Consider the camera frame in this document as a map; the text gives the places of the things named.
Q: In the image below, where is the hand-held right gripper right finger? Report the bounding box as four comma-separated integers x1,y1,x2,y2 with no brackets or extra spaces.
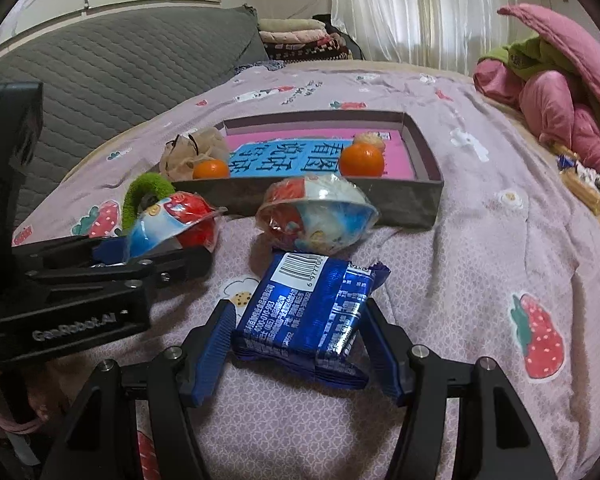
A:
364,300,552,480

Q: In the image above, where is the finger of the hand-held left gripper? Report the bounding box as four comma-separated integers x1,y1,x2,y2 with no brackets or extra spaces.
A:
11,235,132,275
26,245,214,292

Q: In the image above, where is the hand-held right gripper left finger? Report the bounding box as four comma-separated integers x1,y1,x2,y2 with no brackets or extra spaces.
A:
45,299,238,480

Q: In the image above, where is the red and blue toy egg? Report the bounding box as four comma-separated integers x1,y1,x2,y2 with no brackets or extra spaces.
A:
255,174,381,256
125,191,228,263

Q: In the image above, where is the blue snack packet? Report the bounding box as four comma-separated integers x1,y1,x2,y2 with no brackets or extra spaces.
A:
231,251,391,391

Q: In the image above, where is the beige mesh drawstring pouch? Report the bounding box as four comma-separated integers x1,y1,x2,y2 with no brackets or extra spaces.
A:
160,127,229,181

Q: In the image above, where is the grey cardboard box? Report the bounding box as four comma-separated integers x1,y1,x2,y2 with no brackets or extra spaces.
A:
160,110,446,231

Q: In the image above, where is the walnut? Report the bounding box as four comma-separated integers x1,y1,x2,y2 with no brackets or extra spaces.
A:
354,131,387,153

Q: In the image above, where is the small orange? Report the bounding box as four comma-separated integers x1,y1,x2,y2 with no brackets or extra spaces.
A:
192,159,231,181

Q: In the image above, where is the pink strawberry printed blanket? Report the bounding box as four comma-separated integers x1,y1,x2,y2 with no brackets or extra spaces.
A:
10,67,600,480

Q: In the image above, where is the pink and blue book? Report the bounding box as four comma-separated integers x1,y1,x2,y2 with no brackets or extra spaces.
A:
225,130,418,181

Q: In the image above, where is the grey quilted sofa cover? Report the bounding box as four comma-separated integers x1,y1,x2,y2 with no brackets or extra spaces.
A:
0,5,268,221

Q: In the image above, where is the large orange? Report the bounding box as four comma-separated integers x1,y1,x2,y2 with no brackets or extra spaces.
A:
339,142,385,178

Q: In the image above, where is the dark blue patterned cloth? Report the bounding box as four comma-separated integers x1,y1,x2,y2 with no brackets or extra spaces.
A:
234,60,286,74

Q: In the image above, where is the folded dark patterned blanket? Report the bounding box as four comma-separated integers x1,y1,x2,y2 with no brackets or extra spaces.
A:
265,35,352,63

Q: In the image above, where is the folded pink blanket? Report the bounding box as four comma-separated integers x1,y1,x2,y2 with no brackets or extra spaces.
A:
260,29,333,44

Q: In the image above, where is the tan biscuit packet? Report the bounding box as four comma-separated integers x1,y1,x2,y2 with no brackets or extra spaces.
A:
560,165,600,216

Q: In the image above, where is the folded beige blanket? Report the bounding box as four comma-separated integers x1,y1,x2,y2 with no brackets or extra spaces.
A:
258,18,326,33

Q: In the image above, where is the pink duvet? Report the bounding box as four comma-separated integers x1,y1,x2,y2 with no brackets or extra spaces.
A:
472,4,600,171

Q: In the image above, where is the white sheer curtain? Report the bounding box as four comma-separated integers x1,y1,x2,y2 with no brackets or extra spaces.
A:
330,0,521,68

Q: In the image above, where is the green fuzzy ring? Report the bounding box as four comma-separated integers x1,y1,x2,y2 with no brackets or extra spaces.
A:
122,172,177,234

